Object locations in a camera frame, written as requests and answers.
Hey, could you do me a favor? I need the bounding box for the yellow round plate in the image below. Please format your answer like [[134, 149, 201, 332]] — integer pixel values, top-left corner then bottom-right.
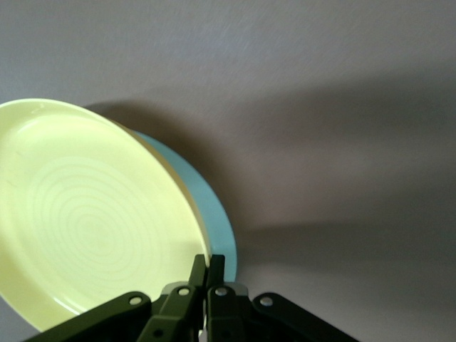
[[0, 98, 211, 334]]

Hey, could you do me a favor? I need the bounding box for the light green round plate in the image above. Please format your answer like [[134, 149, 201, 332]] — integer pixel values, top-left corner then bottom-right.
[[133, 131, 239, 286]]

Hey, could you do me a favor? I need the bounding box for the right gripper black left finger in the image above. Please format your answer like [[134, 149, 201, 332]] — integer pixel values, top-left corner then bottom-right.
[[21, 253, 208, 342]]

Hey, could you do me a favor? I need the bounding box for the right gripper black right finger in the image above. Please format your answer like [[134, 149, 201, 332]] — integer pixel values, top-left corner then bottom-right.
[[206, 254, 357, 342]]

